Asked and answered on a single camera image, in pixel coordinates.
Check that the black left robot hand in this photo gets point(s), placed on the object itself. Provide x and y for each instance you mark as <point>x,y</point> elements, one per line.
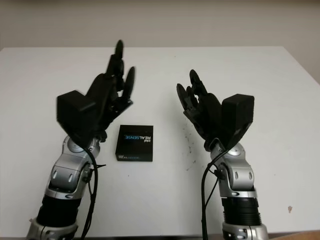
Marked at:
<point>107,95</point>

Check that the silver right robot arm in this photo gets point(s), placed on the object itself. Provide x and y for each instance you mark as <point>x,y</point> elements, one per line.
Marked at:
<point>237,180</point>

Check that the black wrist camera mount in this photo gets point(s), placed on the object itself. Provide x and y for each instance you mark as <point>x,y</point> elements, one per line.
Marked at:
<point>237,117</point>
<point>75,115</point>

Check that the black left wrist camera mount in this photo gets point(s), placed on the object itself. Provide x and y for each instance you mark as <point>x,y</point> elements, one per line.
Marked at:
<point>75,115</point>

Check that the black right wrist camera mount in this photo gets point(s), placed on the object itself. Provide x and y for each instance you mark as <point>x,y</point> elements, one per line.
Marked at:
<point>237,117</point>

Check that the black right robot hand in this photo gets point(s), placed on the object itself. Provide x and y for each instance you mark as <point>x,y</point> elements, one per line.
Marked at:
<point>207,112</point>

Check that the black RealSense box lid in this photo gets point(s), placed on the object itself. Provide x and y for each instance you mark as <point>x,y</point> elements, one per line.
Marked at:
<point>135,142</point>

